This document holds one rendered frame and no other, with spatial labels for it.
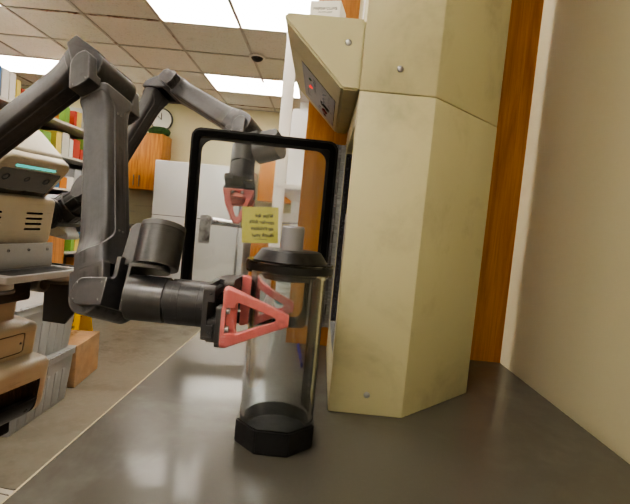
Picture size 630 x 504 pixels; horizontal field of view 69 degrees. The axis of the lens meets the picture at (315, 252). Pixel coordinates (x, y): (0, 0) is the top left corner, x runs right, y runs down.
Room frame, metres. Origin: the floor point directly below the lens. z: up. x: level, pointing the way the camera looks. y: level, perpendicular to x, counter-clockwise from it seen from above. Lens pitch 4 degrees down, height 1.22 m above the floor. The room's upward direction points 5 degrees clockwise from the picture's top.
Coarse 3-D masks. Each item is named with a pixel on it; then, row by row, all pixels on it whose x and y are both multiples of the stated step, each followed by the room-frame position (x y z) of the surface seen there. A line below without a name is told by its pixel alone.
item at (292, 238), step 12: (288, 228) 0.56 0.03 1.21; (300, 228) 0.56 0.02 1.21; (288, 240) 0.56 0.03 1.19; (300, 240) 0.56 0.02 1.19; (264, 252) 0.54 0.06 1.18; (276, 252) 0.54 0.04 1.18; (288, 252) 0.53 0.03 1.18; (300, 252) 0.54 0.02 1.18; (312, 252) 0.56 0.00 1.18; (288, 264) 0.52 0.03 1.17; (300, 264) 0.53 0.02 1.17; (312, 264) 0.53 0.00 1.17; (324, 264) 0.55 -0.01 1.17
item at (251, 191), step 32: (224, 160) 0.96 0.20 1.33; (256, 160) 0.96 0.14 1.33; (288, 160) 0.97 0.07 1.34; (320, 160) 0.97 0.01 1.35; (224, 192) 0.96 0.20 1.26; (256, 192) 0.96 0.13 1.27; (288, 192) 0.97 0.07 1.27; (320, 192) 0.97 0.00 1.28; (224, 224) 0.96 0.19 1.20; (256, 224) 0.96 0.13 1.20; (288, 224) 0.97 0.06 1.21; (224, 256) 0.96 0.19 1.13
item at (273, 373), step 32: (256, 288) 0.54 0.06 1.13; (288, 288) 0.52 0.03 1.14; (320, 288) 0.55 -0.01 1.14; (256, 320) 0.54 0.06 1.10; (320, 320) 0.56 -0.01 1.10; (256, 352) 0.53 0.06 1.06; (288, 352) 0.53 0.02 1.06; (256, 384) 0.53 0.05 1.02; (288, 384) 0.53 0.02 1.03; (256, 416) 0.53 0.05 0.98; (288, 416) 0.53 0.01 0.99
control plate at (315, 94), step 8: (304, 64) 0.77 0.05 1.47; (304, 72) 0.82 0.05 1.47; (304, 80) 0.87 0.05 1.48; (312, 80) 0.80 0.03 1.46; (320, 88) 0.79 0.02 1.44; (312, 96) 0.91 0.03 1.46; (320, 96) 0.84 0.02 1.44; (328, 96) 0.78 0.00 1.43; (320, 104) 0.90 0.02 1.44; (328, 104) 0.83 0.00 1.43; (328, 120) 0.95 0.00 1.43
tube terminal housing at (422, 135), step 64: (384, 0) 0.67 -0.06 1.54; (448, 0) 0.67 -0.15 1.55; (384, 64) 0.67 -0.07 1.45; (448, 64) 0.68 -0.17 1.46; (384, 128) 0.67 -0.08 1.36; (448, 128) 0.70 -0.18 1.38; (384, 192) 0.67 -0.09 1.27; (448, 192) 0.71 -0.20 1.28; (384, 256) 0.67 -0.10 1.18; (448, 256) 0.73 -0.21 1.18; (384, 320) 0.67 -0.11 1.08; (448, 320) 0.74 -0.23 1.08; (384, 384) 0.67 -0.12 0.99; (448, 384) 0.76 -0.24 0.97
